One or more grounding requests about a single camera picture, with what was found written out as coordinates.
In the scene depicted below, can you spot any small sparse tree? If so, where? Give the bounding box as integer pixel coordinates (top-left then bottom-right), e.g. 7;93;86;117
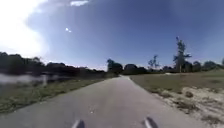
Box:
147;54;161;71

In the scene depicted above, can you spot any grey asphalt path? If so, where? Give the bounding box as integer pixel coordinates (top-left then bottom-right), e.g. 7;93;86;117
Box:
0;75;213;128

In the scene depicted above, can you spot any dark tree cluster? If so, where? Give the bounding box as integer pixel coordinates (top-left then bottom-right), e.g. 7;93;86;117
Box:
106;58;124;75

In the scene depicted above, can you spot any slender sparse tree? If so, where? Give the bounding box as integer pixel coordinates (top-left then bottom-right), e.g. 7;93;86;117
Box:
172;36;193;73

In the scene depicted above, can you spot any robot's own part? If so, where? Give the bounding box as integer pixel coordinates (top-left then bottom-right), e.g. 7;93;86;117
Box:
71;119;81;128
143;117;153;128

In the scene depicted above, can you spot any dark row of trees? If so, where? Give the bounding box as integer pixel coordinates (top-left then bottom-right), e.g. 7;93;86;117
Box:
0;51;108;80

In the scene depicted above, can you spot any grass verge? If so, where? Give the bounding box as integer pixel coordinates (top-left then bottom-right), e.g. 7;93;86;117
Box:
0;77;116;115

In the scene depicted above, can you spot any grass field with sandy patches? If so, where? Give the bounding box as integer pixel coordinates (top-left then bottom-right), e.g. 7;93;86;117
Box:
128;69;224;128

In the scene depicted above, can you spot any distant row of trees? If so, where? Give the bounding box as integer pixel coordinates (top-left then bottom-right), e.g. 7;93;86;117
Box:
123;58;224;75

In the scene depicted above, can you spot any pond water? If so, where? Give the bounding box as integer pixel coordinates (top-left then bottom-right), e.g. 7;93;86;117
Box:
0;73;51;85

